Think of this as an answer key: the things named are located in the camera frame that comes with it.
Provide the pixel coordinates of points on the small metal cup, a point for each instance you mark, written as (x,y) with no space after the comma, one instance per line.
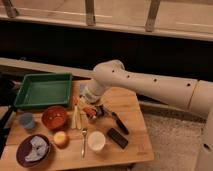
(99,113)

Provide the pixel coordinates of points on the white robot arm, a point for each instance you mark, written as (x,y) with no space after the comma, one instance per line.
(193,95)

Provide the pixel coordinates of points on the grey crumpled cloth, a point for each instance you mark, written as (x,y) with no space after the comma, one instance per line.
(39,149)

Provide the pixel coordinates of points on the yellow apple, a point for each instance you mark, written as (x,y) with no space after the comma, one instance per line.
(60,139)

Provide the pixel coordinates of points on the yellow banana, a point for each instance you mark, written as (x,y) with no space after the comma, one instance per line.
(76,118)

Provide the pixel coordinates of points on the dark purple plate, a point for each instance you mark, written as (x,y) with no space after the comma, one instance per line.
(25,147)

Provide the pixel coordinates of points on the white cup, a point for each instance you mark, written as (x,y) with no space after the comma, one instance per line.
(96,141)

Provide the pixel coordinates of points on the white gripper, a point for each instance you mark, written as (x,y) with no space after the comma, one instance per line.
(92,92)

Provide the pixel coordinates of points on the red bowl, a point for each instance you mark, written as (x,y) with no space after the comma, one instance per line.
(54,117)

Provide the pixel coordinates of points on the blue sponge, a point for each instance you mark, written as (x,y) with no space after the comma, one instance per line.
(81,89)

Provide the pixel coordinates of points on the blue plastic cup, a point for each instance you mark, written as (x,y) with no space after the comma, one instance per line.
(27,120)

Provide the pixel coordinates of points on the green plastic tray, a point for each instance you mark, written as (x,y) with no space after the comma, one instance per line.
(43,90)

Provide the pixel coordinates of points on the black rectangular block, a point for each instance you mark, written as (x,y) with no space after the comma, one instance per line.
(117,138)

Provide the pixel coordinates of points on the red orange pepper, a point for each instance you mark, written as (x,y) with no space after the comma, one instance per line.
(89,111)

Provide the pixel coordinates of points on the black handled knife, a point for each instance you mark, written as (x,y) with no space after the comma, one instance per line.
(118,121)

